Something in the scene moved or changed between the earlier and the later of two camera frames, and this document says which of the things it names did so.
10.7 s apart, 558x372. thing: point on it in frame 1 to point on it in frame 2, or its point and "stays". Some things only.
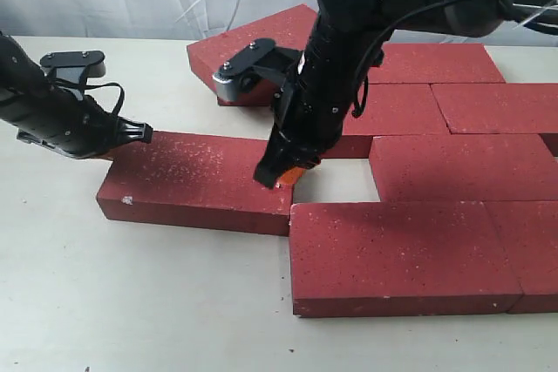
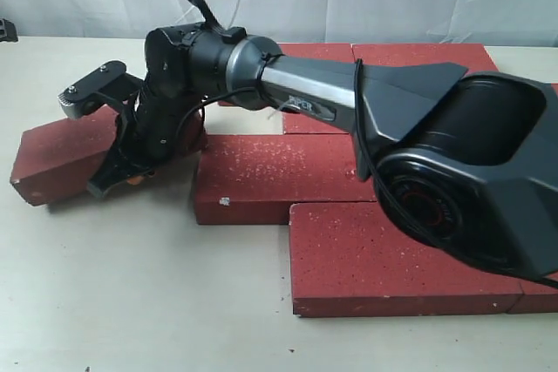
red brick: x=437 y=63 stays
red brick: x=399 y=259 stays
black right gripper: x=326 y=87 to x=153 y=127
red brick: x=289 y=29 to x=56 y=161
